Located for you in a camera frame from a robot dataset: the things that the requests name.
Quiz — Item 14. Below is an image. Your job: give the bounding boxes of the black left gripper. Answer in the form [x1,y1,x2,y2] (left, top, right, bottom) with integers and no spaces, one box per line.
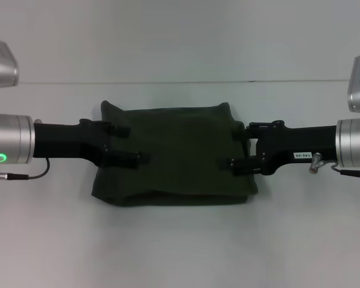
[32,118,152,169]

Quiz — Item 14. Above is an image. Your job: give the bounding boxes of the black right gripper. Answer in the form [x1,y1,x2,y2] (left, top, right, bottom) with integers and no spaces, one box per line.
[218,119,338,177]

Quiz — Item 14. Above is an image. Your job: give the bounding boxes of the silver connector plug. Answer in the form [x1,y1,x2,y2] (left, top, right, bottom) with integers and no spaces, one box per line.
[308,152,323,175]

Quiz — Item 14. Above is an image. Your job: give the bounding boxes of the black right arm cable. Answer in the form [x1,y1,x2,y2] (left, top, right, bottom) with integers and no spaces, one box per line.
[329,161,360,181]

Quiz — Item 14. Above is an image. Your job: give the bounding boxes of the dark green t-shirt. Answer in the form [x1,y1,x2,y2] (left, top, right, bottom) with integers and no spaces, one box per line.
[91,101,259,208]

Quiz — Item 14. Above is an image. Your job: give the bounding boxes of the dark red cable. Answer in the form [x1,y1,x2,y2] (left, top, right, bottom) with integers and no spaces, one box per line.
[0,158,51,181]

